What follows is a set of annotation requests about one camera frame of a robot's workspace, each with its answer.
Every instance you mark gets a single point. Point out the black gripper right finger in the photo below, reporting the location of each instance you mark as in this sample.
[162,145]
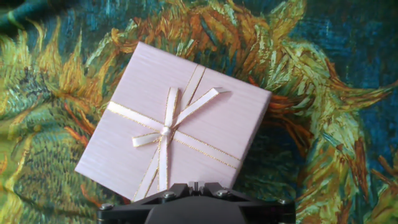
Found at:
[270,213]

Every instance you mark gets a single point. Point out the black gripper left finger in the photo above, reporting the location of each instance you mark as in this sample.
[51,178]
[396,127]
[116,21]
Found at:
[124,213]

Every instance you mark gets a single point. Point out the pink ribboned casing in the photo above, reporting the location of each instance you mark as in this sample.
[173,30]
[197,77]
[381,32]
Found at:
[149,77]

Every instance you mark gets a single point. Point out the sunflower painting print cloth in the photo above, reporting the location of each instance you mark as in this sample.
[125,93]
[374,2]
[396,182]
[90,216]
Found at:
[326,109]

